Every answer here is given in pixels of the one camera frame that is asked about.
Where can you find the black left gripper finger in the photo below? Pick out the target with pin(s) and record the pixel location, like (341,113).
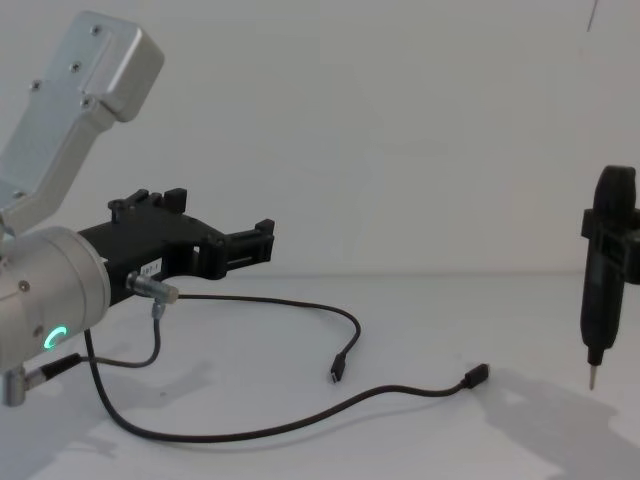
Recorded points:
(245,247)
(172,197)

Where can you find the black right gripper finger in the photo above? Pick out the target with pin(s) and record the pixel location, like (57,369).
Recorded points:
(631,260)
(635,220)

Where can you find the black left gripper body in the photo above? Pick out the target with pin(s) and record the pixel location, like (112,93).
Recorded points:
(145,245)

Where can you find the black electric screwdriver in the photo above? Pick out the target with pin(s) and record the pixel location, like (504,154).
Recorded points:
(605,300)

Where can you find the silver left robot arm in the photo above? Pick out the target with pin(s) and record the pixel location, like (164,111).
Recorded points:
(55,295)

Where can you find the white curtain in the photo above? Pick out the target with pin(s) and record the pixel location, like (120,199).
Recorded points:
(350,125)

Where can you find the white table cloth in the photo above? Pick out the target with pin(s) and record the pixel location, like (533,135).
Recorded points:
(400,450)

